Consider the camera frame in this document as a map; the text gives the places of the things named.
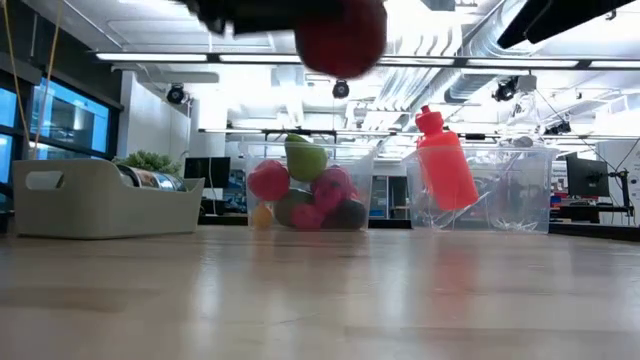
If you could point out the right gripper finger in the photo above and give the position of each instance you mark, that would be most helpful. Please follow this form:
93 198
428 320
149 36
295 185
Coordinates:
265 27

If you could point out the dark red pomegranate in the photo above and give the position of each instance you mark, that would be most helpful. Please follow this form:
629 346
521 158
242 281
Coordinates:
342 40

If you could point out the pinkish red pomegranate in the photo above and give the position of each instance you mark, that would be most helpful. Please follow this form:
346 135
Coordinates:
337 179

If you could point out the green-topped tin can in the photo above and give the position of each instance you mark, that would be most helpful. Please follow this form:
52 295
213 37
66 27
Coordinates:
150 179

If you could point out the black plum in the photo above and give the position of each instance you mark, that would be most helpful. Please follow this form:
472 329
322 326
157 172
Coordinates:
350 215

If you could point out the orange sports bottle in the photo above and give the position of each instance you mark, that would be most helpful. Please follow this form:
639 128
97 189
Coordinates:
445 165

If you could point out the grey plastic bin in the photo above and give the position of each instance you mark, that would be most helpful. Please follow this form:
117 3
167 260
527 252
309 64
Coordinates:
100 215

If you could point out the clear plastic container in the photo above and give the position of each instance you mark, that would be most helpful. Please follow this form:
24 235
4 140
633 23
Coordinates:
360 165
530 190

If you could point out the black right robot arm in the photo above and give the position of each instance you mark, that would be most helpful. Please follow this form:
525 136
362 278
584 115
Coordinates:
560 17

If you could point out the black ceiling spotlight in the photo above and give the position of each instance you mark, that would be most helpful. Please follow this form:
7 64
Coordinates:
505 91
176 94

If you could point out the overhead light bar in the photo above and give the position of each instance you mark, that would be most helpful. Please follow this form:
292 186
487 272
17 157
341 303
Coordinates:
400 61

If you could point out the black computer monitor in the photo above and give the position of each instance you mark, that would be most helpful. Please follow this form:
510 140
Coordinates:
587 175
207 171

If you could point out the green artificial plant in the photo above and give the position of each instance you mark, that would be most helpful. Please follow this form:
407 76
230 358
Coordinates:
150 161

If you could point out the black round ceiling camera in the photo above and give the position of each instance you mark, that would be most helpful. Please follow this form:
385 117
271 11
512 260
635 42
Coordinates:
341 89

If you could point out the silver ventilation duct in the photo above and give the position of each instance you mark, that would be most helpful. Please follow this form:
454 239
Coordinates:
500 55

